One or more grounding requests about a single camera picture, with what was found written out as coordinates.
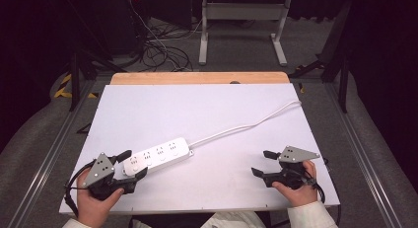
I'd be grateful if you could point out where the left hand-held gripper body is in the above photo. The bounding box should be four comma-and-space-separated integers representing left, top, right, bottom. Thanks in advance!
81, 152, 138, 201

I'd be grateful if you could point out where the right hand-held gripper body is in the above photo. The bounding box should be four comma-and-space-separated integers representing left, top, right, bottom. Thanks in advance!
261, 145, 321, 190

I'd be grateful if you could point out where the white power strip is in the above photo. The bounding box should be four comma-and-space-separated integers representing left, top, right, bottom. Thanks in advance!
121, 136, 195, 178

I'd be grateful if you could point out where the person's left hand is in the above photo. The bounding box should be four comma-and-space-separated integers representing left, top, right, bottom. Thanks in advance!
76, 187, 126, 228

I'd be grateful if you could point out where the person's right hand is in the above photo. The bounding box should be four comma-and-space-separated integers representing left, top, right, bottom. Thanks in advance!
271, 160, 319, 208

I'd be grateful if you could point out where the person's light clothing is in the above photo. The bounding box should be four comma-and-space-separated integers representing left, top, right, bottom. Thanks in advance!
131, 210, 268, 228

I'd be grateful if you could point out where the yellow black hazard tape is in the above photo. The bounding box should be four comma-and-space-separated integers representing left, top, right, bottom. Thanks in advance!
53, 73, 99, 100

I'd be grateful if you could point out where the black metal stand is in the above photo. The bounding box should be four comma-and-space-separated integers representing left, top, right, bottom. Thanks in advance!
289, 0, 353, 114
63, 0, 127, 113

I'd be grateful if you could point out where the dark equipment cabinet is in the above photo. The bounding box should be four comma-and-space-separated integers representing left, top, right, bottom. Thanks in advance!
95, 0, 195, 56

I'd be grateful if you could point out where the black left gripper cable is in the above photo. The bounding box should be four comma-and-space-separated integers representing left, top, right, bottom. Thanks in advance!
63, 160, 97, 219

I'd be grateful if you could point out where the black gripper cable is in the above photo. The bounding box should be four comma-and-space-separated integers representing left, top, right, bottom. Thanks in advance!
307, 157, 343, 228
63, 160, 97, 219

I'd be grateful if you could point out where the white power strip cable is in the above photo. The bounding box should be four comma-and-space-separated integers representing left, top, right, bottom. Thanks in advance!
188, 100, 303, 149

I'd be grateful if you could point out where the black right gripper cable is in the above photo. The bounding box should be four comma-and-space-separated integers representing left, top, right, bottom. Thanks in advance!
307, 157, 343, 228

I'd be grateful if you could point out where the aluminium floor rail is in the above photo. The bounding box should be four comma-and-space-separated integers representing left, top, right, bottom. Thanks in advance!
6, 80, 97, 228
323, 82, 406, 228

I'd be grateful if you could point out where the bundle of floor cables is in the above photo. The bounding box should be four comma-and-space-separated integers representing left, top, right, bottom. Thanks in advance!
126, 0, 211, 73

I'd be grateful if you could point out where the white metal table frame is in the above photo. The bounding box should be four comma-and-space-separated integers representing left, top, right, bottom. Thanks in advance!
198, 0, 293, 67

